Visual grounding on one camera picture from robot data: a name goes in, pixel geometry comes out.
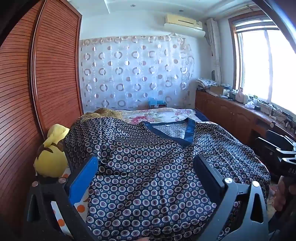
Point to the small black box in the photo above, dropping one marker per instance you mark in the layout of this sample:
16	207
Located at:
257	107

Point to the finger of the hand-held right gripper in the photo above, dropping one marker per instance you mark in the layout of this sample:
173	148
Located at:
269	147
282	140

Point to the long wooden cabinet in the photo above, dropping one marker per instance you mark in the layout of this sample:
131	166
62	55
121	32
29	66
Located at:
226	113

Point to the floral blanket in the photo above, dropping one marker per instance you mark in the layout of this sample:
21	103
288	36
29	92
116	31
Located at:
157	114

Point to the yellow plush toy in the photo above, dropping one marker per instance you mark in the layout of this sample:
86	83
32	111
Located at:
52	157

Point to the white plastic bottle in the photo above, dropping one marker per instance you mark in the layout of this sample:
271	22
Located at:
240	95

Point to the white bundled window curtain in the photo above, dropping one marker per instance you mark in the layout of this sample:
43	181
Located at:
215	48

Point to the sheer circle-patterned curtain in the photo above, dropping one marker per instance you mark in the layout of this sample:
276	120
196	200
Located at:
136	71

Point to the wooden framed window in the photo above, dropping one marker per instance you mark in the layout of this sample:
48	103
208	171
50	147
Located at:
268	62

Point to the person's right hand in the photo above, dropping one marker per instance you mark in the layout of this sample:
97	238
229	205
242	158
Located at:
282	194

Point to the stack of folded cloths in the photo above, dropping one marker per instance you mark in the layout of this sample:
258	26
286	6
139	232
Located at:
205	83

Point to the blue box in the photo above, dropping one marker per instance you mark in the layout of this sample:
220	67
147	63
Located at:
156	102

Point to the cardboard box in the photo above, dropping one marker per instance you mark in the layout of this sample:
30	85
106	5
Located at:
217	90

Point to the cream air conditioner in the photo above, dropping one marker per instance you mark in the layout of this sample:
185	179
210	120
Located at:
182	20

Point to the crumpled white tissue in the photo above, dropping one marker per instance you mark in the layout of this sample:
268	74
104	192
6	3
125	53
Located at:
249	104

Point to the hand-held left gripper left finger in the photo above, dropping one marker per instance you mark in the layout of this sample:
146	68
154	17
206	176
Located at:
83	178

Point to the dark circle-patterned shirt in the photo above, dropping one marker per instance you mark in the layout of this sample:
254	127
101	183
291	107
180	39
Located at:
150	176

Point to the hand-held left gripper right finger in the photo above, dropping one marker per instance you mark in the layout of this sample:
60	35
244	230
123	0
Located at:
208	176

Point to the brown furry cloth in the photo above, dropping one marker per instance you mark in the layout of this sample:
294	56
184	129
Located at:
104	113

